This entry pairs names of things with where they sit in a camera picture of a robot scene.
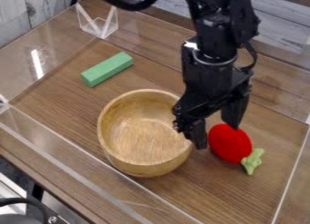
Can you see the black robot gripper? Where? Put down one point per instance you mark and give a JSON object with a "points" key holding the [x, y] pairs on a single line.
{"points": [[218, 87]]}

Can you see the wooden bowl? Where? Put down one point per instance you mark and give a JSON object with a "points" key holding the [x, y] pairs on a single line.
{"points": [[136, 135]]}

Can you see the black metal frame with screw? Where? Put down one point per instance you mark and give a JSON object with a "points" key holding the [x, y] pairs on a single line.
{"points": [[41, 211]]}

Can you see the clear acrylic corner bracket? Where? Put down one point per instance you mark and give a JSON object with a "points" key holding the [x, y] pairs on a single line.
{"points": [[97, 27]]}

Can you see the green rectangular block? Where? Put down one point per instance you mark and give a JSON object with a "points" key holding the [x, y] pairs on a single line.
{"points": [[101, 71]]}

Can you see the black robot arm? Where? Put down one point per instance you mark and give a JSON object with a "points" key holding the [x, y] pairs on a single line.
{"points": [[224, 23]]}

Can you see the red plush strawberry toy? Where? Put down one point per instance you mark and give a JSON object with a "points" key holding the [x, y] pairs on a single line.
{"points": [[231, 145]]}

